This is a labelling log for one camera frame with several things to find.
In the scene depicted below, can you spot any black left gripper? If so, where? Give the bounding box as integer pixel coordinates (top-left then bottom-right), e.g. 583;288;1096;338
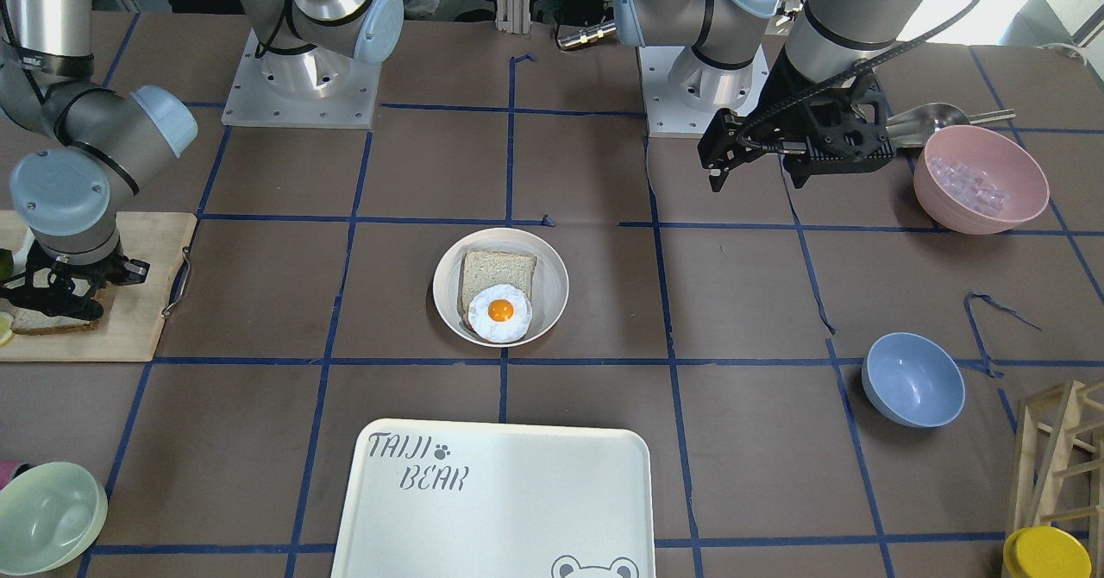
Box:
697;60;894;192

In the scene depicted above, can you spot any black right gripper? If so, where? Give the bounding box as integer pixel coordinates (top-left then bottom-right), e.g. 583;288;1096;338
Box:
1;242;151;320

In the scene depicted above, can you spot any brown-crust bread slice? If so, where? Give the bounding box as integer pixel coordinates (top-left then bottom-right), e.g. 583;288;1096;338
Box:
10;306;100;336

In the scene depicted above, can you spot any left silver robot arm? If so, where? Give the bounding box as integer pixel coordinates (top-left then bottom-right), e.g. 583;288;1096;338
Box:
612;0;923;192

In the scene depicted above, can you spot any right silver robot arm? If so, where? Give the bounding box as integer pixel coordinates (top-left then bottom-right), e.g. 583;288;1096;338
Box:
3;0;404;322

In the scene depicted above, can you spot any white round plate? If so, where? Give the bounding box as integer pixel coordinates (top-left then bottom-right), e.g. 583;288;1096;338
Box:
431;228;569;347

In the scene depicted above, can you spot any bread slice on plate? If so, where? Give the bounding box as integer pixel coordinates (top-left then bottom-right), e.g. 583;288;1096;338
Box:
459;250;539;328

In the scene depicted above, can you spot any bamboo cutting board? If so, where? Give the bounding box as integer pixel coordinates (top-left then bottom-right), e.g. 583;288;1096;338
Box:
1;212;197;363

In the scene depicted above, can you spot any green lime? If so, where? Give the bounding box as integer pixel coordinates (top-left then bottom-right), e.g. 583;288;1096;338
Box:
0;248;15;280

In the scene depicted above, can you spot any lemon half slice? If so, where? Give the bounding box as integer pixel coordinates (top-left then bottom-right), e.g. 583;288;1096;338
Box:
0;311;15;347

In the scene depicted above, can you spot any metal scoop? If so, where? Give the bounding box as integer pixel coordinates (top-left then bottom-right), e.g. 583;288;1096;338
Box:
887;103;1017;149

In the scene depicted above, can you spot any pink cloth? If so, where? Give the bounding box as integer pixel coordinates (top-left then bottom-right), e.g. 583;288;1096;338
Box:
0;459;33;490

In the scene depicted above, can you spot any green bowl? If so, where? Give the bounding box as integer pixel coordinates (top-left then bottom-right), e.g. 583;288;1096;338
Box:
1;462;108;575

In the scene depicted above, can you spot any blue bowl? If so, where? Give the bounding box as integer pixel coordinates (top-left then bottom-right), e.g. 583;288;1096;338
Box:
861;333;966;429

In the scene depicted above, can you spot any fried egg toy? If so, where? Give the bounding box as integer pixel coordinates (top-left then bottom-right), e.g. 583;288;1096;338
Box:
467;283;532;343

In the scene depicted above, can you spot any wooden rack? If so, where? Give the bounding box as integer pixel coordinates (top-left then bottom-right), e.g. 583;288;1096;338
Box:
1006;379;1103;561

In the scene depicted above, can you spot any white bear tray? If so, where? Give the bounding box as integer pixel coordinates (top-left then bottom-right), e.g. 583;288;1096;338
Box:
331;419;657;577

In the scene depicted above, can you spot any yellow lid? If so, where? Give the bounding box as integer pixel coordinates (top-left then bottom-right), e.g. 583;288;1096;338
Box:
1002;525;1093;577

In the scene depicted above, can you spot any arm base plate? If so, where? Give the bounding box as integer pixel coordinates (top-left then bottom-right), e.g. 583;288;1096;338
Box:
637;45;769;138
222;32;382;130

